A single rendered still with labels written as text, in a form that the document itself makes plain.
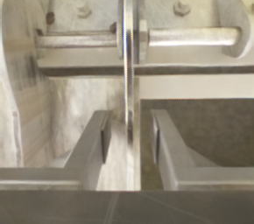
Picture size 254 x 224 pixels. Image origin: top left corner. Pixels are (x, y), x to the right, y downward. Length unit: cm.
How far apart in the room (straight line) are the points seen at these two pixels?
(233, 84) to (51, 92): 18
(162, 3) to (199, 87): 10
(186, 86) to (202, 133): 129
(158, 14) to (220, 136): 136
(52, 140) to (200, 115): 135
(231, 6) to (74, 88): 16
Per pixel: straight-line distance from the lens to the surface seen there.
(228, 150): 151
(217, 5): 23
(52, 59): 21
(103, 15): 21
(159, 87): 19
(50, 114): 20
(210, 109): 152
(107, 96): 18
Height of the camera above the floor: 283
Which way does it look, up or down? 74 degrees down
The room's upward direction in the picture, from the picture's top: 175 degrees counter-clockwise
